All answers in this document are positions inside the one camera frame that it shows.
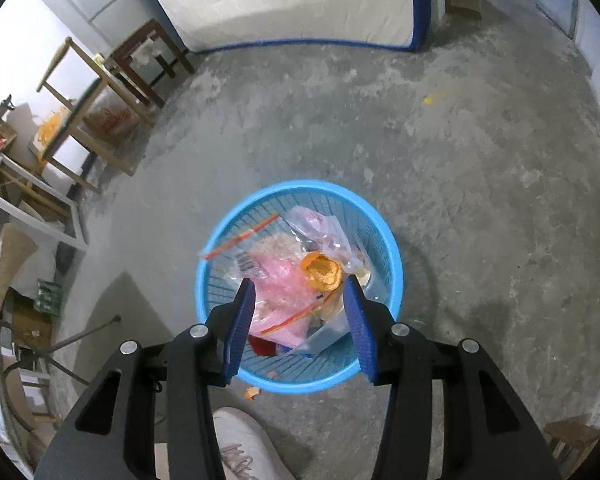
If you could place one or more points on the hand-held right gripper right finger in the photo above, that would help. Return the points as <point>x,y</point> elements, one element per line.
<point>357,330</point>

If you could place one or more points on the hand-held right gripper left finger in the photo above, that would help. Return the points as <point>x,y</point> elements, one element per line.
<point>240,330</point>

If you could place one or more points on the pink plastic bag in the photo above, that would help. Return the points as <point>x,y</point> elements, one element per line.
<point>280,285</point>

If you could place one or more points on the hollow orange peel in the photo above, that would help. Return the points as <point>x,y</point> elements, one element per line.
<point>322,270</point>

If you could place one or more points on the blue plastic waste basket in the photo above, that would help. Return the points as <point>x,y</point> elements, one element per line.
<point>305,385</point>

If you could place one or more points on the clear zip bag red strip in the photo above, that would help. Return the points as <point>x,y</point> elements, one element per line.
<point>325,230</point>

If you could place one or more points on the red snack bag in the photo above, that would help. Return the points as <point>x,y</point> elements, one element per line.
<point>262,346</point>

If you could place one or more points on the person's white shoe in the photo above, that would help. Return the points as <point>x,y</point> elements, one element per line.
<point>250,440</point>

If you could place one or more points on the black metal table base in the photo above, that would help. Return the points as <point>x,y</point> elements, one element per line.
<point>80,334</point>

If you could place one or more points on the green crate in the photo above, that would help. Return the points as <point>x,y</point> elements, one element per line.
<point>50,297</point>

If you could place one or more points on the light wooden chair dark seat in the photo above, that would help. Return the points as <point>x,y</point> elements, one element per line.
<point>105,152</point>

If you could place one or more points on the grey side table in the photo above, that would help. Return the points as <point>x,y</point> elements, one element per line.
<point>35,218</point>

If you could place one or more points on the small wooden stool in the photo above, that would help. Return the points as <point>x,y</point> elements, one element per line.
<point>572,432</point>

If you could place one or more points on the floral printed tablecloth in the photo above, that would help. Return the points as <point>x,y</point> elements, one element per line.
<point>10,260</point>

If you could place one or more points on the red printed plastic bag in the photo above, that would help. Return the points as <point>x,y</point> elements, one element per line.
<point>110,117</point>

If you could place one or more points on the yellow plastic bag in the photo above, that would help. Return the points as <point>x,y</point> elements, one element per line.
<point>50,127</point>

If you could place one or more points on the dark wooden stool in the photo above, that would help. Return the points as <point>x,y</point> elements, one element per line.
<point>140,35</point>

